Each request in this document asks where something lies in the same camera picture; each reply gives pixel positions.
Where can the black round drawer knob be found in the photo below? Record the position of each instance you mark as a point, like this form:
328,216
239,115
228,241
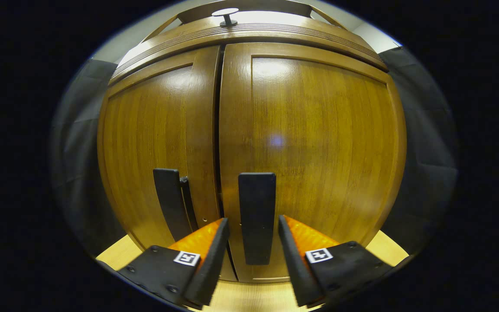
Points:
225,15

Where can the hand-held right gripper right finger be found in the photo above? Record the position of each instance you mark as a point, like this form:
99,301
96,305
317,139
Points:
295,264

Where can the wooden double-door shoe cabinet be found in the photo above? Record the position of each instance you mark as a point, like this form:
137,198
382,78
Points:
249,37

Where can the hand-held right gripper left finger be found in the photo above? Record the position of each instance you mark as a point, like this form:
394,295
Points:
212,264

